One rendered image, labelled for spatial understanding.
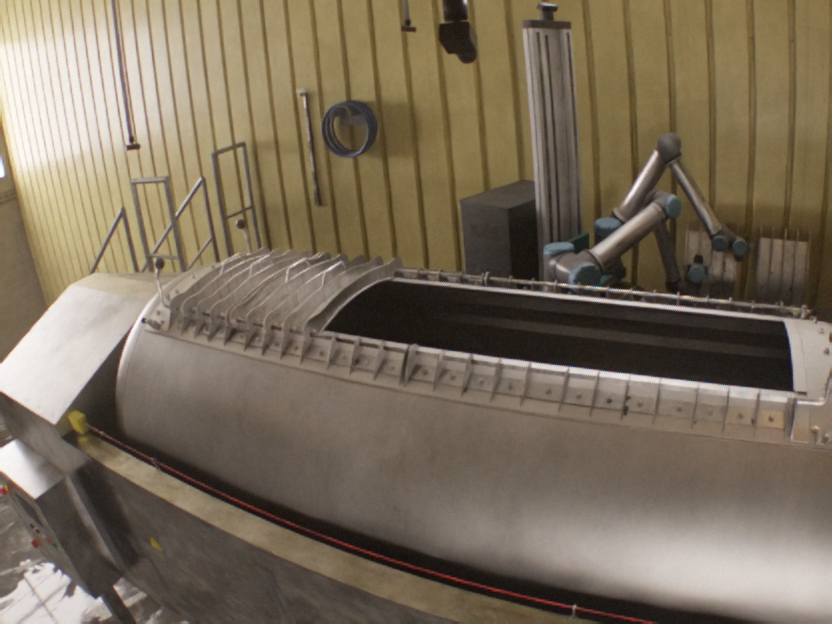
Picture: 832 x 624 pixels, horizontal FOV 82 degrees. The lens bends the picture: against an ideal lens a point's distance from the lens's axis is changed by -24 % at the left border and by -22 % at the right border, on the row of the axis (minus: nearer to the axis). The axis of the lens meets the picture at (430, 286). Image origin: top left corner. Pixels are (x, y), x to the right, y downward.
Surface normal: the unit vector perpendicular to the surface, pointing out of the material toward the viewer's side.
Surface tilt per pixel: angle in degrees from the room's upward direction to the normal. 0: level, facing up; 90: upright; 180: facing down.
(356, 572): 1
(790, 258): 67
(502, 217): 90
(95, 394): 90
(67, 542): 90
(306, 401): 42
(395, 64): 90
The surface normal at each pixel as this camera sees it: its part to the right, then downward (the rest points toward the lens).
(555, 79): 0.69, 0.22
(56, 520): 0.89, 0.09
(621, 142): -0.44, 0.37
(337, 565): -0.10, -0.92
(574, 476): -0.39, -0.35
